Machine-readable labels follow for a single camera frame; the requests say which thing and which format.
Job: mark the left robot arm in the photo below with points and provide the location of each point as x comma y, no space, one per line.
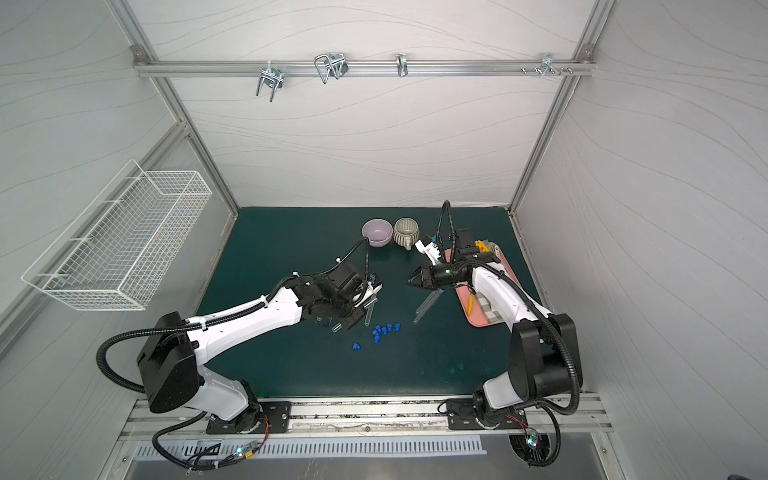
173,361

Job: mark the white wire basket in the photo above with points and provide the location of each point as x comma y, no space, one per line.
114,255

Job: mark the test tube six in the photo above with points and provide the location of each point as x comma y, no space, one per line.
369,307

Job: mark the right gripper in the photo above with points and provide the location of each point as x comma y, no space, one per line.
433,276

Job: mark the purple bowl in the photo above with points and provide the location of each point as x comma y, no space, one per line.
378,232

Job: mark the grey ribbed mug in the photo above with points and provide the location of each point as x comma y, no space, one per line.
406,233

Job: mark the test tube nine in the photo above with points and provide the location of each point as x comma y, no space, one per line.
431,299

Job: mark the metal clamp one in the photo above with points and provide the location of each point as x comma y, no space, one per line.
271,80

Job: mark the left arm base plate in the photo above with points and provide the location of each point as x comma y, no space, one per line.
269,416

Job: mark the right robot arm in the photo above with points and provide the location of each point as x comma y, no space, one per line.
544,367

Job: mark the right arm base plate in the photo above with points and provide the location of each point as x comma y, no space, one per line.
464,414

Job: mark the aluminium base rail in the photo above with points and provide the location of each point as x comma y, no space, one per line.
367,416

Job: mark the aluminium cross bar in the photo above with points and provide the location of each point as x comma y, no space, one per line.
357,68

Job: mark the green table mat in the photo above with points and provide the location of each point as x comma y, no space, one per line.
441,355

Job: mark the pink tray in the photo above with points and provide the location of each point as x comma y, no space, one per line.
478,309

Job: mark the yellow tongs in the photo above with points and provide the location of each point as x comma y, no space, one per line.
483,253

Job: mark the metal clamp two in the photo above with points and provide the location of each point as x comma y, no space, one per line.
331,65

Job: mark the test tube ten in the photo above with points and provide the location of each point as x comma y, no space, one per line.
417,319

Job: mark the metal clamp three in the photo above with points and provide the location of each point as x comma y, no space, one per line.
401,65

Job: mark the metal clamp four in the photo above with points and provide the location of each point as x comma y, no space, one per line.
547,67

